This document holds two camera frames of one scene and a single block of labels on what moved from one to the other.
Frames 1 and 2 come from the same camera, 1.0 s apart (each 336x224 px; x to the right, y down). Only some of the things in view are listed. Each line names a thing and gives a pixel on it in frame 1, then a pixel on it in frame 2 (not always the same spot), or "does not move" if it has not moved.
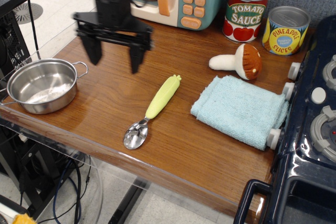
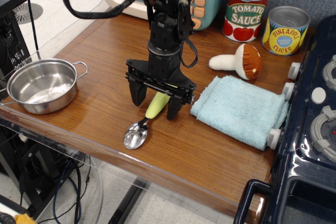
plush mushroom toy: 247,61 does not move
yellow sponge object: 23,219 does not move
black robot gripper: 112,21 -> 161,73
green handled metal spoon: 136,134 does not move
